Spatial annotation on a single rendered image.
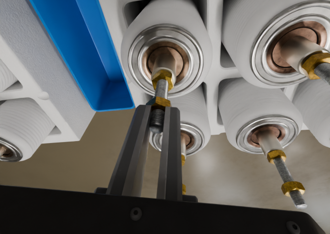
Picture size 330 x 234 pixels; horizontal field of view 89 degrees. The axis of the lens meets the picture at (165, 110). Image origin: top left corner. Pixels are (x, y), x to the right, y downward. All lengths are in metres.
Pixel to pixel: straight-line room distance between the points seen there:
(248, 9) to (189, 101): 0.12
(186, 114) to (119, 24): 0.14
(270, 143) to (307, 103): 0.10
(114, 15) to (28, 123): 0.25
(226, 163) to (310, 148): 0.30
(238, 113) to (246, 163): 0.58
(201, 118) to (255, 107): 0.07
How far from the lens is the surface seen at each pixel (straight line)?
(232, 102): 0.26
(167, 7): 0.18
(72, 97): 0.42
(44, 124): 0.40
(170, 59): 0.16
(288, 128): 0.26
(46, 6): 0.38
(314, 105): 0.31
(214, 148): 0.69
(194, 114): 0.23
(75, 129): 0.42
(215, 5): 0.24
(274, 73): 0.20
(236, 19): 0.21
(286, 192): 0.23
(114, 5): 0.24
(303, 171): 0.95
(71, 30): 0.42
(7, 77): 0.38
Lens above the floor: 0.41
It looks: 50 degrees down
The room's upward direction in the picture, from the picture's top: 174 degrees counter-clockwise
